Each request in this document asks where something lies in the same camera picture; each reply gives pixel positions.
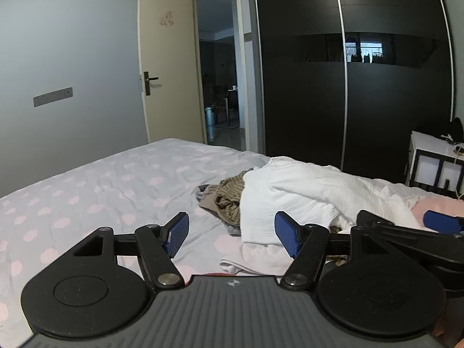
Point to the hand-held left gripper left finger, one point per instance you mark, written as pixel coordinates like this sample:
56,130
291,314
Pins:
177,234

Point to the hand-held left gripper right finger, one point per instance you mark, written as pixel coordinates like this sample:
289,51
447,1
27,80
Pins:
286,234

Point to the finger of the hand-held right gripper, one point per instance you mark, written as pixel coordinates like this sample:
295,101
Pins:
417,235
442,221

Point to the white textured shirt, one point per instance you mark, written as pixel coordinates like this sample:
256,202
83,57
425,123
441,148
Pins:
290,188

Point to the pale pink garment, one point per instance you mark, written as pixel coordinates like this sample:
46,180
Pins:
261,257

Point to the white nightstand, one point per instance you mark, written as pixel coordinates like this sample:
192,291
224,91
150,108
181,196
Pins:
424,166

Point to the brown striped garment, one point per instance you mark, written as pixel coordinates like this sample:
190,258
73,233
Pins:
228,195

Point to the bed with dotted grey sheet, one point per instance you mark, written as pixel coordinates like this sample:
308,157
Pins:
108,188

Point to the dark object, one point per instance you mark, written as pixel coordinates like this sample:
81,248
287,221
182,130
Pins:
457,128

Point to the silver trash bin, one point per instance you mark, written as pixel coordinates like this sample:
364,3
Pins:
209,116

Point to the black sliding wardrobe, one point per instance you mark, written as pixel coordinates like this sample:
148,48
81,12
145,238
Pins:
308,98

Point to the dark wooden chair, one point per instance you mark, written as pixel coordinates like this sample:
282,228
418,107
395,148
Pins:
221,98

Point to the cream door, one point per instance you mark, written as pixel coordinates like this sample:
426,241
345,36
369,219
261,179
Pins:
170,61

